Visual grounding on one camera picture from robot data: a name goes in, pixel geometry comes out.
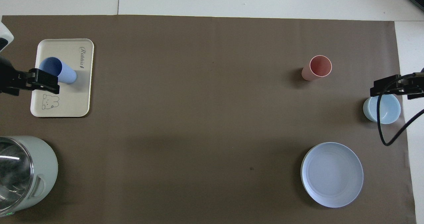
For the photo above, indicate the light blue bowl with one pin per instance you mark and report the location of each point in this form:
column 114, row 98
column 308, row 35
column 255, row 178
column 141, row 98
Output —
column 391, row 110

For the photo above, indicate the pink plastic cup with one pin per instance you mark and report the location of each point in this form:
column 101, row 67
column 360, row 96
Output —
column 319, row 67

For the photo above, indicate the brown table mat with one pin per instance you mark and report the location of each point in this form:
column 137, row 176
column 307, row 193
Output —
column 205, row 118

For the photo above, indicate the pale green cooking pot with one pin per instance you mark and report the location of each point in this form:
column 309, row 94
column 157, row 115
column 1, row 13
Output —
column 44, row 171

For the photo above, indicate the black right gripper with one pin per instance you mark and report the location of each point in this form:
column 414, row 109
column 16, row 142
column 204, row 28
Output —
column 415, row 85

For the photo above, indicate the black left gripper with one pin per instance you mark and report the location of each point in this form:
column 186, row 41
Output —
column 11, row 80

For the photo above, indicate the periwinkle blue plate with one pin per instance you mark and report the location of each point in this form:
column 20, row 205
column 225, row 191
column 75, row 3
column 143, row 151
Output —
column 333, row 174

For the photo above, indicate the cream tray with rabbit print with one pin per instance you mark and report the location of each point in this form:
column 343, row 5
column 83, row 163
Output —
column 73, row 98

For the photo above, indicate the blue plastic cup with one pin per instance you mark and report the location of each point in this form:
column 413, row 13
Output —
column 63, row 72

